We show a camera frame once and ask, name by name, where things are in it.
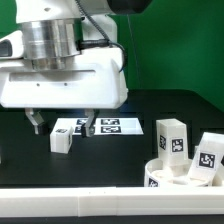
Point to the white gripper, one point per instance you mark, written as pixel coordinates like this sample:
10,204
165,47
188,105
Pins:
91,80

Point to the white marker sheet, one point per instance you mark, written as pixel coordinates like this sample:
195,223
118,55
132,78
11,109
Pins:
104,126

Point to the white round stool seat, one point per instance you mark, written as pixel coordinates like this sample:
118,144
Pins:
156,176

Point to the white front wall rail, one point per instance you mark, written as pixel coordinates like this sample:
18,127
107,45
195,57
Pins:
110,201

